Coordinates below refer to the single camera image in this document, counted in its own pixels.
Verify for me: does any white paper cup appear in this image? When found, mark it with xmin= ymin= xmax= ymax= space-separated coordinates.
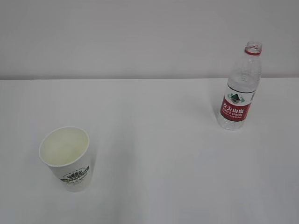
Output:
xmin=39 ymin=126 xmax=92 ymax=192

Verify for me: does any Nongfu Spring water bottle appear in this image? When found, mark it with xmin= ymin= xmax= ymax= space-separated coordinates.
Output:
xmin=217 ymin=41 xmax=262 ymax=131

